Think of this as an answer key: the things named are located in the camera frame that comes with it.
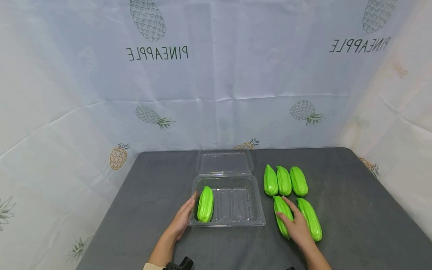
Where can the black wrist band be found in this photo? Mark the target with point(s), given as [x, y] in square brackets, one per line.
[179, 264]

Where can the person's right forearm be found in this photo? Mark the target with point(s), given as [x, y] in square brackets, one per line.
[315, 258]

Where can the person's left forearm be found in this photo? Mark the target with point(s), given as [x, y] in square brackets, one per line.
[162, 251]

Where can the clear plastic clamshell container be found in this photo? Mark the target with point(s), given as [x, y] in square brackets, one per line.
[233, 202]

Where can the person's right thumb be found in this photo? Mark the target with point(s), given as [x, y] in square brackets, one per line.
[282, 219]

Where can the person's left fingers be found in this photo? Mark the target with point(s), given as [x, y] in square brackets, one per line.
[189, 206]

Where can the person's right hand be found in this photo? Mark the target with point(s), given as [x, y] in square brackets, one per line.
[298, 229]

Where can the person's left hand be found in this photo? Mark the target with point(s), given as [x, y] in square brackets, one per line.
[180, 222]

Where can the person's right index finger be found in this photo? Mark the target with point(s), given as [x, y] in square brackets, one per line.
[287, 205]

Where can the green chayote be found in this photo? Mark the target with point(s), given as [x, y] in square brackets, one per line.
[298, 181]
[205, 204]
[311, 219]
[280, 208]
[270, 180]
[284, 180]

